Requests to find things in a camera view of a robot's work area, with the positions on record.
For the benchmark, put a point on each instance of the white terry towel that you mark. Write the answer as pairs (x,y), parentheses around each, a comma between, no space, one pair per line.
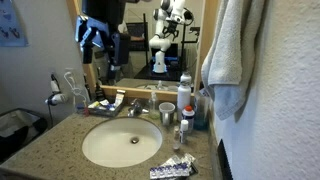
(230,50)

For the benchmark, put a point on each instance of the clear soap dispenser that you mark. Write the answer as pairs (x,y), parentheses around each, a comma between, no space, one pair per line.
(153,106)

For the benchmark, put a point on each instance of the grey mug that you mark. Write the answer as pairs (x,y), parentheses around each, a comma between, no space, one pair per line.
(166,113)

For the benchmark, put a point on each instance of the chrome faucet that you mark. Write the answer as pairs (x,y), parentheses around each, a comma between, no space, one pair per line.
(135,108)

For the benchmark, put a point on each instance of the white toothpaste tube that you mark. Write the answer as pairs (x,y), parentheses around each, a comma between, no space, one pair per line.
(119,99)

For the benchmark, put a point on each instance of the blue bottle black cap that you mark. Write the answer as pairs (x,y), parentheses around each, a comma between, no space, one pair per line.
(201,113)

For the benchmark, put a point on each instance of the small white roll-on bottle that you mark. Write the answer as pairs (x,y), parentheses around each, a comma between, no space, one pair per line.
(183,131)

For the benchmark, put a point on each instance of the small clear vial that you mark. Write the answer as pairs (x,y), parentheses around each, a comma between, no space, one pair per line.
(176,138)

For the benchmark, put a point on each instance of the toiletry tray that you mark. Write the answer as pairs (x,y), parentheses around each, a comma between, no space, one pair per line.
(103,110)

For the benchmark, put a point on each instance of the black pump bottle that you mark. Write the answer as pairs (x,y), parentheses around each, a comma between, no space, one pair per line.
(99,93)

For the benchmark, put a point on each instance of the white oval sink basin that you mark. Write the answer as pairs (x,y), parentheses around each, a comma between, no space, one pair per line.
(121,143)

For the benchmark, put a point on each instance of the small red item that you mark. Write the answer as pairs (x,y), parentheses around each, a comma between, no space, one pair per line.
(86,110)

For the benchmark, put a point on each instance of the white hair dryer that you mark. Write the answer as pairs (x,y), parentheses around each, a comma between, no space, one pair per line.
(55,96)

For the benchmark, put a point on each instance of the wood framed wall mirror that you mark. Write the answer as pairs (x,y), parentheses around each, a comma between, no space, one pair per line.
(146,50)

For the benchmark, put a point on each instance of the blue black camera mount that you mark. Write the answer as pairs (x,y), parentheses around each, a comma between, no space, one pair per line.
(100,30)

